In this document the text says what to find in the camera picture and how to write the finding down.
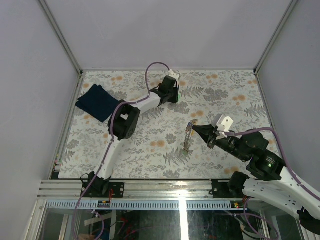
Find dark blue folded cloth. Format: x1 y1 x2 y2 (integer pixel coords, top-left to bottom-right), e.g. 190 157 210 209
75 84 119 123

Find right corner frame post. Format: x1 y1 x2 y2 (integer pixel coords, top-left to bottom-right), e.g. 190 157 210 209
253 0 300 74

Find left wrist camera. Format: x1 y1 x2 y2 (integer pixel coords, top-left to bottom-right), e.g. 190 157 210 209
168 69 181 82

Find green capped key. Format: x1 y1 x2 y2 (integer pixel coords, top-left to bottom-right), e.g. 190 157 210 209
177 93 181 103

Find floral tablecloth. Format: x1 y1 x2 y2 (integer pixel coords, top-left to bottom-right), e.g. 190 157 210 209
58 69 270 179

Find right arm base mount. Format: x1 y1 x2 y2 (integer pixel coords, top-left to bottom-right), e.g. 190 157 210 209
209 179 233 199

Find corner frame post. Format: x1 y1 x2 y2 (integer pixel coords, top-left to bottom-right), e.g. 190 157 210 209
253 0 300 74
37 0 83 76

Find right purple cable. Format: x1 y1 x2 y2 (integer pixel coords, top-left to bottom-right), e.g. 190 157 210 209
226 127 320 198

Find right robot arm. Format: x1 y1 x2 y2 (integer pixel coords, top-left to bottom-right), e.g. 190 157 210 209
192 123 320 235

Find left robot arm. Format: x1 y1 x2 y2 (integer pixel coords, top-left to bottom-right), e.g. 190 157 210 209
80 71 180 198

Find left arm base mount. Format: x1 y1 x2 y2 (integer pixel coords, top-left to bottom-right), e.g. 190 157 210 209
100 182 125 199

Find keyring chain with tags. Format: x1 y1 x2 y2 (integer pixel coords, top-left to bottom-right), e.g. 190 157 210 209
181 119 199 156

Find white slotted cable duct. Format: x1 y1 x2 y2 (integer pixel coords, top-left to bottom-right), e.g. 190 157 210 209
46 199 243 211

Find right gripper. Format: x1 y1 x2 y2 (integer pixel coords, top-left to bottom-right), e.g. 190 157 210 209
191 123 249 162

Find aluminium front rail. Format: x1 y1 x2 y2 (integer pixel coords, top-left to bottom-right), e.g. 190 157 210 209
37 179 219 201

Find left corner frame post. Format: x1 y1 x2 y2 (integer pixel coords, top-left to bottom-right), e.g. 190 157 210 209
37 0 83 76

